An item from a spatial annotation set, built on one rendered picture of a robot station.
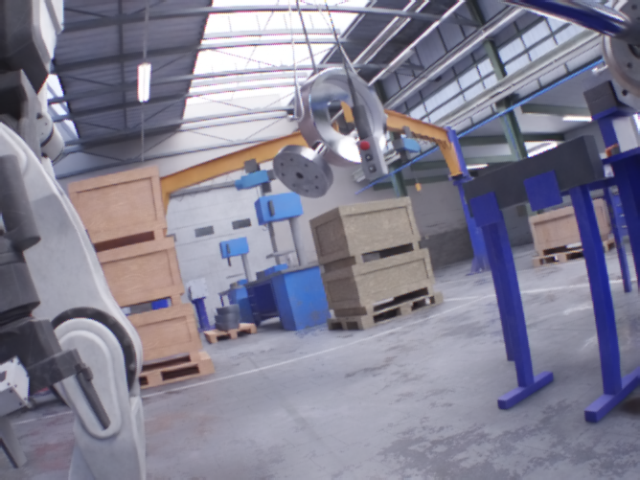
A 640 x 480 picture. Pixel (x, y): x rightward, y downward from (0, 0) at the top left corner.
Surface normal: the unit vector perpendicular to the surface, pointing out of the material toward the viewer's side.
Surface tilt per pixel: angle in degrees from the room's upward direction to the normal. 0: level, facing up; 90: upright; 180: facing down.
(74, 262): 90
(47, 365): 90
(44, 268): 90
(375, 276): 90
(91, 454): 115
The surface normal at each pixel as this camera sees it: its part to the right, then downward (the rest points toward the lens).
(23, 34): 0.93, 0.16
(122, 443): 0.40, 0.30
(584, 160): -0.88, 0.19
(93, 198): 0.39, -0.14
